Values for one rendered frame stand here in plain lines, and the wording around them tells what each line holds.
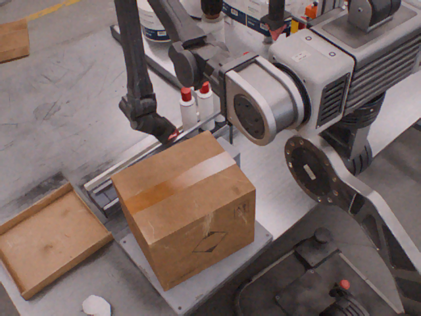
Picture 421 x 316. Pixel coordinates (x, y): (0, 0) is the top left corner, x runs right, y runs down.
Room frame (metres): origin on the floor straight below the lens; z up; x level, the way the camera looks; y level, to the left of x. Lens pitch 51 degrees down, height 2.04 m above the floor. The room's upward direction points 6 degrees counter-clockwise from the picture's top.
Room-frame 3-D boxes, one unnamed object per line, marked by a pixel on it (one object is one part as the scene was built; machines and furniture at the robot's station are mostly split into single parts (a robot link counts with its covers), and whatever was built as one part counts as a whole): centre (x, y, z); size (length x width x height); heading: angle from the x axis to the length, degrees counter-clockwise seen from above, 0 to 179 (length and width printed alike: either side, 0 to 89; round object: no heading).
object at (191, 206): (0.69, 0.07, 0.99); 0.30 x 0.24 x 0.27; 115
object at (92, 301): (0.50, 0.34, 0.85); 0.08 x 0.07 x 0.04; 27
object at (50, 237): (0.74, 0.50, 0.85); 0.30 x 0.26 x 0.04; 125
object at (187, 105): (1.08, 0.04, 0.98); 0.05 x 0.05 x 0.20
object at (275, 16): (1.39, -0.30, 1.12); 0.10 x 0.07 x 0.07; 125
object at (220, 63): (0.69, -0.06, 1.45); 0.09 x 0.08 x 0.12; 120
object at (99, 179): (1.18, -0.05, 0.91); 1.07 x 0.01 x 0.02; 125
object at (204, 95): (1.11, -0.02, 0.98); 0.05 x 0.05 x 0.20
